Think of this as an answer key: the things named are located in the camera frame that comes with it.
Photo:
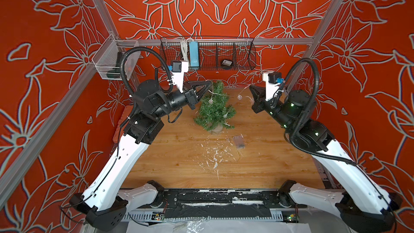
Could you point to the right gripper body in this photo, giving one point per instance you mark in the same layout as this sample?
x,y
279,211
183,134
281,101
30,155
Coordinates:
x,y
264,105

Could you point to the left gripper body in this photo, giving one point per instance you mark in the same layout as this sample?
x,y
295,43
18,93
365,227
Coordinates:
x,y
190,96

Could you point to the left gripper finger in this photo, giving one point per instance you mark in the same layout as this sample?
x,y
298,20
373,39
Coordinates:
x,y
200,87
201,96

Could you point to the small green christmas tree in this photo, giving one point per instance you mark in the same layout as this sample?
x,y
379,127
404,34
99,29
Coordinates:
x,y
215,111

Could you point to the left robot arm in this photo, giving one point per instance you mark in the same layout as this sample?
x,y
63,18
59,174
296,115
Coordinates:
x,y
104,203

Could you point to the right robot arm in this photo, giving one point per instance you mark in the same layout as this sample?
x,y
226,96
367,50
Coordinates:
x,y
363,205

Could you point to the blue power strip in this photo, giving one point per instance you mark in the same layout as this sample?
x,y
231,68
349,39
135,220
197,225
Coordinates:
x,y
194,54

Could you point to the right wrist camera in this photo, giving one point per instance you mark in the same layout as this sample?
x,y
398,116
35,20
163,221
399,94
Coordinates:
x,y
273,81

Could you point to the black wire basket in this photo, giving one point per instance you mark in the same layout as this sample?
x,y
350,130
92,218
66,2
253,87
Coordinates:
x,y
212,50

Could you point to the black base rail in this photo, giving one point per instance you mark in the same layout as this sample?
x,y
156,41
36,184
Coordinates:
x,y
180,205

